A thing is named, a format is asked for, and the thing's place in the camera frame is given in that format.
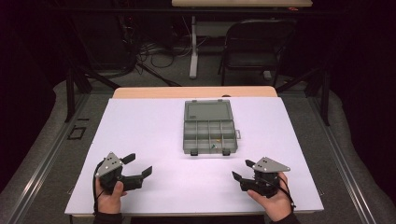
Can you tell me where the wooden table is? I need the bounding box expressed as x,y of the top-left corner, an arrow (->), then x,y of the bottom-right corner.
111,86 -> 278,100

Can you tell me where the grey compartment organizer box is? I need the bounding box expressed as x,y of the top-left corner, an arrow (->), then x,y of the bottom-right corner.
182,99 -> 242,157

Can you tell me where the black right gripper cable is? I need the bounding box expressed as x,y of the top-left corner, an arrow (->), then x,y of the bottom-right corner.
273,176 -> 297,211

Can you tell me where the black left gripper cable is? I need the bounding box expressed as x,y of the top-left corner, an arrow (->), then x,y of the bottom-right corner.
92,160 -> 107,217

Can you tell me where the person's left hand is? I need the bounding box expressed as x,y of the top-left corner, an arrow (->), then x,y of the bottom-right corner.
94,177 -> 128,216

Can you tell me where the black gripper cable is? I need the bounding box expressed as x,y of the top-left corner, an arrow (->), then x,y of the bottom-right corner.
273,176 -> 297,211
92,160 -> 107,217

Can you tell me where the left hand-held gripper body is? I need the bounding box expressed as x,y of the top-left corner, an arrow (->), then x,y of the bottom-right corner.
93,151 -> 145,195

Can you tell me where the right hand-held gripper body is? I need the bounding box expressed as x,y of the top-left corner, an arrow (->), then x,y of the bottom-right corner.
239,156 -> 291,199

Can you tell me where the person's right hand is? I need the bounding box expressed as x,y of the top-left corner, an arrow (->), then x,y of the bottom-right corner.
247,172 -> 294,222

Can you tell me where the wooden desk with white leg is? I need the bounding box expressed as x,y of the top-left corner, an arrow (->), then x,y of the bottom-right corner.
171,0 -> 314,80

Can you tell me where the black metal stand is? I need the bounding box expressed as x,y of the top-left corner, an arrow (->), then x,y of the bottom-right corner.
275,66 -> 332,127
64,60 -> 121,123

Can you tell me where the white table board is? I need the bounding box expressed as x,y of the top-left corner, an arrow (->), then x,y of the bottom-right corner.
64,96 -> 325,217

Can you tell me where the black folding chair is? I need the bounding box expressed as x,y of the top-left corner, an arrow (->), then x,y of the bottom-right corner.
218,19 -> 297,89

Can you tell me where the aluminium floor rail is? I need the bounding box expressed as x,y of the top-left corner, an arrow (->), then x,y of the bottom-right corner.
306,92 -> 378,224
6,92 -> 92,224

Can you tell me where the bundle of floor cables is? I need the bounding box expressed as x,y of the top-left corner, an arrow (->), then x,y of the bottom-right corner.
120,15 -> 213,77

